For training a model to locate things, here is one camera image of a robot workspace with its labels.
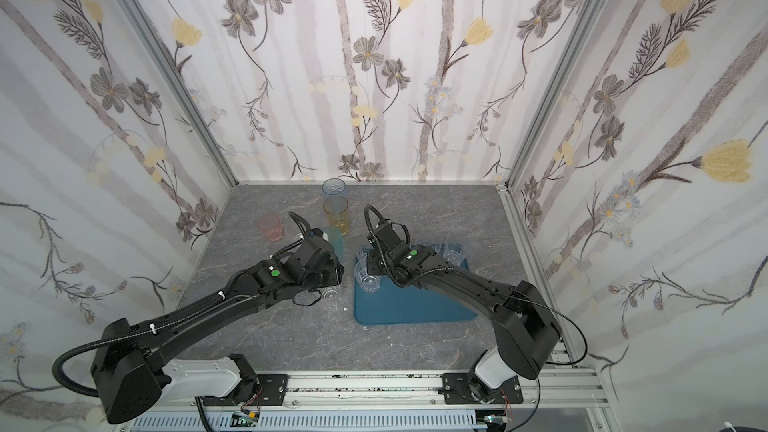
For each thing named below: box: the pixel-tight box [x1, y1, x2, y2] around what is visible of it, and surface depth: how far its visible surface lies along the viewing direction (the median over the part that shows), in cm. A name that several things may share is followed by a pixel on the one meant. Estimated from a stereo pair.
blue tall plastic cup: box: [322, 178, 347, 197], surface depth 106 cm
